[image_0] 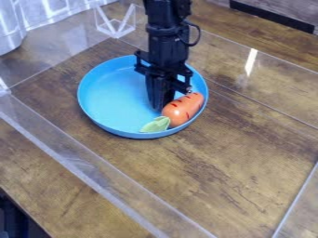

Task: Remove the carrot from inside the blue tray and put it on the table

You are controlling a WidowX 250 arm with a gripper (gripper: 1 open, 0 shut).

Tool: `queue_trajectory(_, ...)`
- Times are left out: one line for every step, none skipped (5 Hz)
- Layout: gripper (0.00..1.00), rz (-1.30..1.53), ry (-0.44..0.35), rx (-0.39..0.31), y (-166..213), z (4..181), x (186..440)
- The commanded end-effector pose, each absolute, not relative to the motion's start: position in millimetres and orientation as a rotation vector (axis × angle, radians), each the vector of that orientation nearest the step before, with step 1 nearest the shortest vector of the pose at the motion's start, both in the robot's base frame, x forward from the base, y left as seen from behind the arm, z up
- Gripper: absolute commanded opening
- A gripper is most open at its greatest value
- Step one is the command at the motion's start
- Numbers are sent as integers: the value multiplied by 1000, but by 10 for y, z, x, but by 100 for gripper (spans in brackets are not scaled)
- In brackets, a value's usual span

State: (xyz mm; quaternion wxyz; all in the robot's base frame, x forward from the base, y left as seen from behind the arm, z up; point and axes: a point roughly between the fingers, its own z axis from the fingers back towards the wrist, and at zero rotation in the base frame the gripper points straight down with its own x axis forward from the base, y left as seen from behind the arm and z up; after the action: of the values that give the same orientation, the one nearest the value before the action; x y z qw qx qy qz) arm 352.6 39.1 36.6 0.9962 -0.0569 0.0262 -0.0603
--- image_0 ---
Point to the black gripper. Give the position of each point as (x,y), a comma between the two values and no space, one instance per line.
(162,64)

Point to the orange toy carrot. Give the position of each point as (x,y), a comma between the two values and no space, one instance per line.
(177,113)

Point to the blue round tray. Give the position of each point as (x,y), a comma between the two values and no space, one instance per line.
(113,97)

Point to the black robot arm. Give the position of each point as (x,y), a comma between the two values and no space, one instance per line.
(168,13)

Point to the clear acrylic triangular stand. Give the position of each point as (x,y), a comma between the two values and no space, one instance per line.
(113,27)

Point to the dark bar at back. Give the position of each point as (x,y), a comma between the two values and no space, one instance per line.
(268,15)

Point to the white patterned curtain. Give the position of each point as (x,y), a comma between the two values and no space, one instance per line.
(25,15)

